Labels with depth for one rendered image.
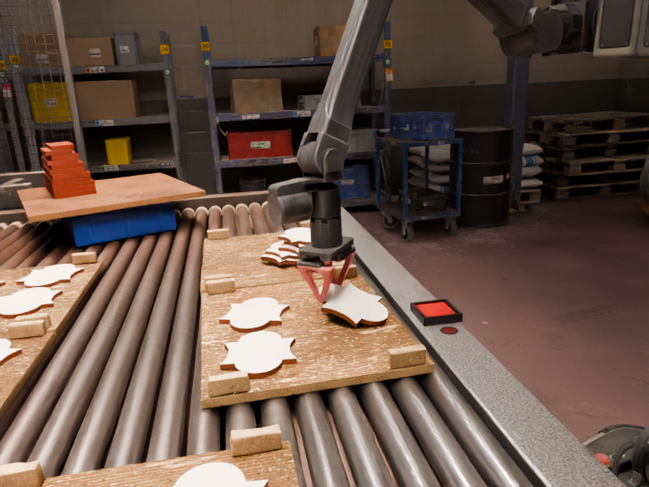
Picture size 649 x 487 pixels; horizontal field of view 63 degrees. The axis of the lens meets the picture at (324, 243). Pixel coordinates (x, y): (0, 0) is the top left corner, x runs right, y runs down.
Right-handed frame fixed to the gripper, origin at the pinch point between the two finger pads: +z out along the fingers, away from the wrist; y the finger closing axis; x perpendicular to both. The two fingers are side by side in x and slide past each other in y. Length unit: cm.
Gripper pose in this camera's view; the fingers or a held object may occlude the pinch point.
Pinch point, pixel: (328, 290)
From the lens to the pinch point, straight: 98.3
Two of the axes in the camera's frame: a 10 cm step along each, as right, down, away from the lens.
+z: 0.5, 9.5, 3.1
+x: 8.9, 1.0, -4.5
